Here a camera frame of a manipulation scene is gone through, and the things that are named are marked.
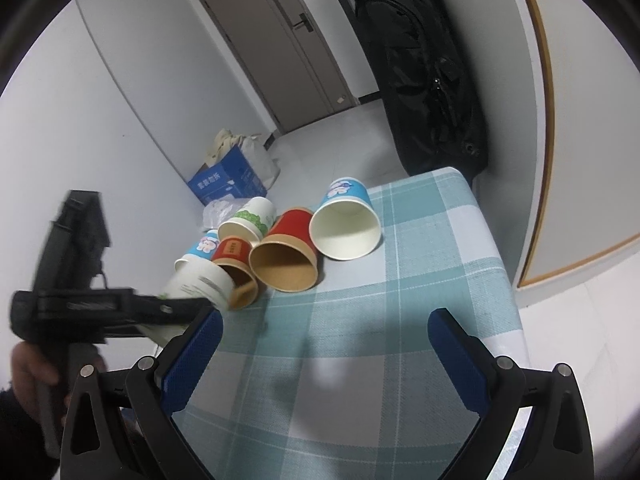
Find large red paper cup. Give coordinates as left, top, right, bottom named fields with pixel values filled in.
left=250, top=207, right=319, bottom=292

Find grey brown door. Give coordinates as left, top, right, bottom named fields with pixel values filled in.
left=200, top=0, right=356, bottom=133

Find black door handle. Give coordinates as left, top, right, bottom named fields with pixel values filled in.
left=291, top=12, right=314, bottom=32

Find small red paper cup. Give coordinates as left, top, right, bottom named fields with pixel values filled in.
left=213, top=236, right=259, bottom=310

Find black backpack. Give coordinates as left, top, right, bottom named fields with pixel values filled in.
left=355, top=0, right=488, bottom=181

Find upper grey plastic parcel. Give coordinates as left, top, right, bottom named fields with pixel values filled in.
left=202, top=195, right=248, bottom=232

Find large blue paper cup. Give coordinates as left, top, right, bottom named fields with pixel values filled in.
left=309, top=177, right=382, bottom=261

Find white green leaf paper cup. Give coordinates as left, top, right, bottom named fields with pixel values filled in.
left=138, top=255, right=234, bottom=348

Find small blue paper cup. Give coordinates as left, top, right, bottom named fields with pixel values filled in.
left=174, top=230, right=220, bottom=270

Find blue cardboard box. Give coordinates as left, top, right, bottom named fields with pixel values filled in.
left=186, top=146, right=267, bottom=205

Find rear white green paper cup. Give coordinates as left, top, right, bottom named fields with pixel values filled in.
left=218, top=196, right=277, bottom=245

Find teal plaid tablecloth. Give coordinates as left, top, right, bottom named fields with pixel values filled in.
left=175, top=169, right=529, bottom=479

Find left hand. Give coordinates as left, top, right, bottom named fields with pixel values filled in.
left=11, top=341, right=60, bottom=422

